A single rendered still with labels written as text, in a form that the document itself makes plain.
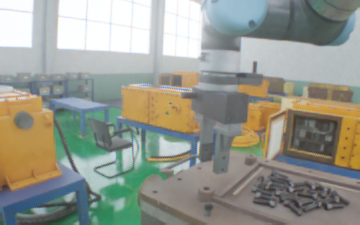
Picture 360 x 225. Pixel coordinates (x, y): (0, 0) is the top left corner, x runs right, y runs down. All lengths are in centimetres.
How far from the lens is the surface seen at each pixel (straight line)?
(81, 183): 237
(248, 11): 31
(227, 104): 40
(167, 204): 58
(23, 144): 233
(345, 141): 311
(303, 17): 36
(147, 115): 416
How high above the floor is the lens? 167
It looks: 9 degrees down
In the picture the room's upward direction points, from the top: 3 degrees clockwise
